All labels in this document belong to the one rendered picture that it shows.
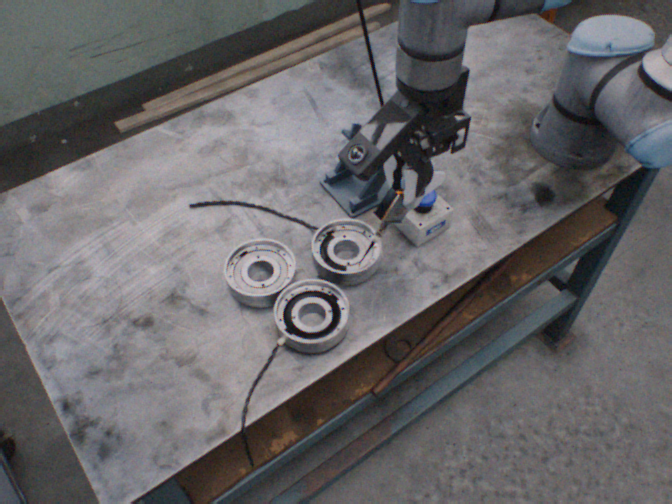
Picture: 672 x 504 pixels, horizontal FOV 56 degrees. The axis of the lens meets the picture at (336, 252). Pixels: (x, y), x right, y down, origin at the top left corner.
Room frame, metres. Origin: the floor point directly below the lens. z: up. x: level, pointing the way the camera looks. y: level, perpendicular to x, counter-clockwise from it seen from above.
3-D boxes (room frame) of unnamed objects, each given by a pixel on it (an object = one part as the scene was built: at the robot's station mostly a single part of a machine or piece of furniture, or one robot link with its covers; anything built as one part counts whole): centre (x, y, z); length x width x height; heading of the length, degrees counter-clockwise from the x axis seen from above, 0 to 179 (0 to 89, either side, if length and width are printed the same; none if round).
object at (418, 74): (0.61, -0.11, 1.15); 0.08 x 0.08 x 0.05
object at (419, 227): (0.66, -0.14, 0.82); 0.08 x 0.07 x 0.05; 125
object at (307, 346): (0.47, 0.03, 0.82); 0.10 x 0.10 x 0.04
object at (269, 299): (0.55, 0.11, 0.82); 0.10 x 0.10 x 0.04
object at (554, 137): (0.85, -0.43, 0.85); 0.15 x 0.15 x 0.10
